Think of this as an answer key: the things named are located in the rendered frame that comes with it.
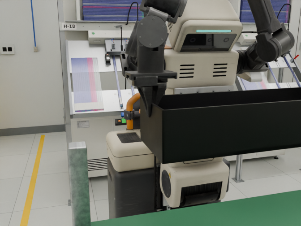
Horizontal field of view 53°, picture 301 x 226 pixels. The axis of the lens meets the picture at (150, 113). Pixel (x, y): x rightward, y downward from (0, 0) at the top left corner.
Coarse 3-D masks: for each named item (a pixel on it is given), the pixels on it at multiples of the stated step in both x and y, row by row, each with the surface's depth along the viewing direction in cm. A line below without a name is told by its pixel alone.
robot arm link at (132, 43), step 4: (136, 24) 87; (132, 32) 85; (132, 36) 85; (136, 36) 85; (132, 40) 85; (136, 40) 85; (128, 44) 85; (132, 44) 85; (136, 44) 85; (164, 44) 86; (128, 48) 86; (132, 48) 85; (136, 48) 85; (128, 52) 87; (132, 52) 86; (132, 56) 89
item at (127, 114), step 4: (136, 104) 158; (136, 108) 157; (124, 112) 150; (128, 112) 148; (132, 112) 148; (136, 112) 154; (124, 116) 150; (128, 116) 148; (132, 116) 149; (136, 116) 154; (136, 120) 156; (136, 124) 156; (136, 128) 155
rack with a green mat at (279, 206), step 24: (72, 144) 49; (72, 168) 48; (72, 192) 49; (288, 192) 64; (72, 216) 50; (144, 216) 56; (168, 216) 56; (192, 216) 56; (216, 216) 56; (240, 216) 56; (264, 216) 56; (288, 216) 56
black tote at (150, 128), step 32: (192, 96) 78; (224, 96) 81; (256, 96) 84; (288, 96) 87; (160, 128) 61; (192, 128) 62; (224, 128) 64; (256, 128) 66; (288, 128) 69; (160, 160) 62; (192, 160) 63
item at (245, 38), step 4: (240, 36) 295; (244, 36) 291; (248, 36) 292; (252, 36) 293; (240, 40) 296; (244, 40) 291; (248, 40) 292; (252, 40) 293; (256, 40) 294; (244, 44) 296; (248, 44) 297; (252, 44) 298
